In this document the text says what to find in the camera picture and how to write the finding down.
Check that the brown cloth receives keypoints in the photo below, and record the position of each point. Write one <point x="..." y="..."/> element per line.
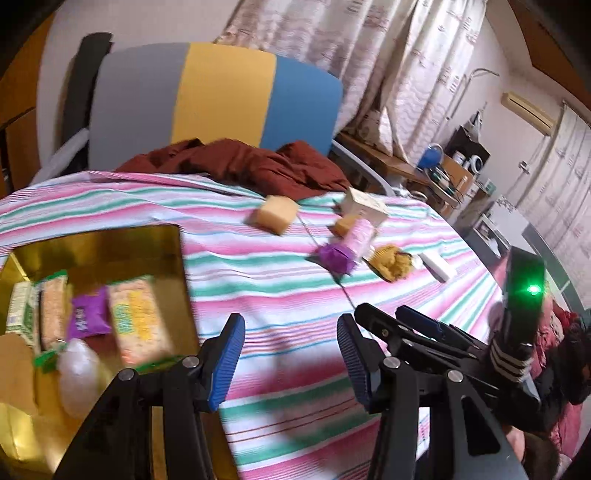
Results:
<point x="258" y="166"/>

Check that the pink roll packet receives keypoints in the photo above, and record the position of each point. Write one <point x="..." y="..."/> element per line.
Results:
<point x="359" y="237"/>

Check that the yellow snack packet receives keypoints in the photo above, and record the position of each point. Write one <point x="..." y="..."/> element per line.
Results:
<point x="392" y="263"/>

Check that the large purple packet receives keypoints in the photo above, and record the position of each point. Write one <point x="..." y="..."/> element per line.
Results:
<point x="336" y="256"/>

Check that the blue round object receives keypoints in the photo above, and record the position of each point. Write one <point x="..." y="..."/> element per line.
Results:
<point x="430" y="156"/>

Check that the wide green cracker packet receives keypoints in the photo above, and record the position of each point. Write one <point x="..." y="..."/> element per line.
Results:
<point x="136" y="323"/>

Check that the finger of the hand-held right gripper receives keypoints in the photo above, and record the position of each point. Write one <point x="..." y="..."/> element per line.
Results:
<point x="397" y="334"/>
<point x="425" y="323"/>

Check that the wooden wardrobe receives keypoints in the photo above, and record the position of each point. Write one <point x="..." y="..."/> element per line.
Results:
<point x="18" y="138"/>

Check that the tan soap block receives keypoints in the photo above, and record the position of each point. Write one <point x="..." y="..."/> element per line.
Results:
<point x="16" y="374"/>

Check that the tricolour chair backrest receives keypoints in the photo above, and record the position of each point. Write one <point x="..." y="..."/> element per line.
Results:
<point x="138" y="101"/>

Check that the green carton box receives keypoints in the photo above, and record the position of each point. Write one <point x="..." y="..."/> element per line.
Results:
<point x="18" y="309"/>

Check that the person's right hand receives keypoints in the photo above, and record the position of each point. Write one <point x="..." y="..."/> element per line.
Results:
<point x="533" y="454"/>

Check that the narrow green cracker packet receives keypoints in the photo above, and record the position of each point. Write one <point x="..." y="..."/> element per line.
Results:
<point x="51" y="309"/>

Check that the large yellow soap block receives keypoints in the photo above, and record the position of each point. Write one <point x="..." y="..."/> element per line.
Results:
<point x="274" y="214"/>

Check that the wooden shelf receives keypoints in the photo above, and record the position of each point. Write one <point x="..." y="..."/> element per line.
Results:
<point x="392" y="159"/>

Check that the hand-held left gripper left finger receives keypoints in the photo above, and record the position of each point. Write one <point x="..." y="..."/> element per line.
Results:
<point x="226" y="364"/>

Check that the person's right forearm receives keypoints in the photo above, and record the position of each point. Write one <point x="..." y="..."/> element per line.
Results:
<point x="561" y="369"/>

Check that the cream carton box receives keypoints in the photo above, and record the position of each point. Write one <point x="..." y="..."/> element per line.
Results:
<point x="364" y="203"/>

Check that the white appliance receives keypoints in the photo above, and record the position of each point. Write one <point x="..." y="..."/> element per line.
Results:
<point x="503" y="221"/>

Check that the patterned curtain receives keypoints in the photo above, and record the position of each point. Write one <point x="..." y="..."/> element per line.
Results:
<point x="563" y="161"/>
<point x="346" y="46"/>

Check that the small purple packet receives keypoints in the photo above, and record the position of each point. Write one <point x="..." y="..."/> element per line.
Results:
<point x="90" y="316"/>

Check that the white plastic bag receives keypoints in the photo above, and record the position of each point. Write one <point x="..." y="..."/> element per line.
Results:
<point x="81" y="378"/>

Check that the golden tin box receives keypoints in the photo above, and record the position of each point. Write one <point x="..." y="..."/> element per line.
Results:
<point x="115" y="249"/>

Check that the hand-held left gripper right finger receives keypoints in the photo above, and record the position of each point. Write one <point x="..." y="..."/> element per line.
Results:
<point x="355" y="364"/>

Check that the black appliance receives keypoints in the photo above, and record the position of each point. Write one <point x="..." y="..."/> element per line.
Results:
<point x="466" y="143"/>

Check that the white bar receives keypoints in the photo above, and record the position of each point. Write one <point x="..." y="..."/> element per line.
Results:
<point x="437" y="266"/>

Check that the striped tablecloth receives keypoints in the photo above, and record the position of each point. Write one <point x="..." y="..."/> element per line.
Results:
<point x="277" y="286"/>

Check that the small yellow soap block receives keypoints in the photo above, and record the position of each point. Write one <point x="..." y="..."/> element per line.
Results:
<point x="342" y="226"/>

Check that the beige air conditioner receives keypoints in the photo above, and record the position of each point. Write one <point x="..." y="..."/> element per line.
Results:
<point x="526" y="110"/>

